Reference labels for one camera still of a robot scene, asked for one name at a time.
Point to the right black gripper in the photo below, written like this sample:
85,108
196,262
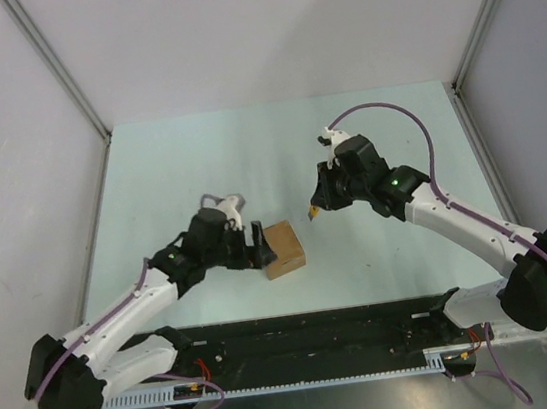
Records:
324,196

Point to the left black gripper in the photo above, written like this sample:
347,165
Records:
254,255

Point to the brown cardboard express box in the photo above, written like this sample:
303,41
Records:
290,255

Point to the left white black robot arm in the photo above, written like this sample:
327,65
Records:
91,364

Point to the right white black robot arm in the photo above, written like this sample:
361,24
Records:
518,254

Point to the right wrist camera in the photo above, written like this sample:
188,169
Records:
331,139

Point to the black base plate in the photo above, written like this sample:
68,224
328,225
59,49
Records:
317,348

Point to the right aluminium side rail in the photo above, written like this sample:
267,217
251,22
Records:
484,156

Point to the left aluminium corner post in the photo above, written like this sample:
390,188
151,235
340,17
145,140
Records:
45,51

